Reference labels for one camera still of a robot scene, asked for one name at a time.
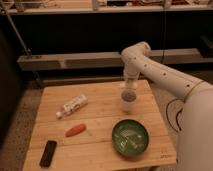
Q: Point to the metal tripod leg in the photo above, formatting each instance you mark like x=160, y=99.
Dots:
x=18, y=31

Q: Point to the low wooden shelf bench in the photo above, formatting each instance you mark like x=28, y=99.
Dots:
x=106, y=59

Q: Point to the black remote control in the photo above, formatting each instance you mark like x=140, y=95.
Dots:
x=48, y=153

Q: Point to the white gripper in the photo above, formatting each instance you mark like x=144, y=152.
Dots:
x=129, y=84

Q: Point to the green ribbed bowl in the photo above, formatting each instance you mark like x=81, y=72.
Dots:
x=130, y=138

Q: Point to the white plastic bottle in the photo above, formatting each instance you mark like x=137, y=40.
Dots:
x=72, y=106

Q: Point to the orange carrot toy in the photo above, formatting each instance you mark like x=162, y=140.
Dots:
x=75, y=130

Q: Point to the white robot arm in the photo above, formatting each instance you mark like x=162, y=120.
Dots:
x=195, y=140

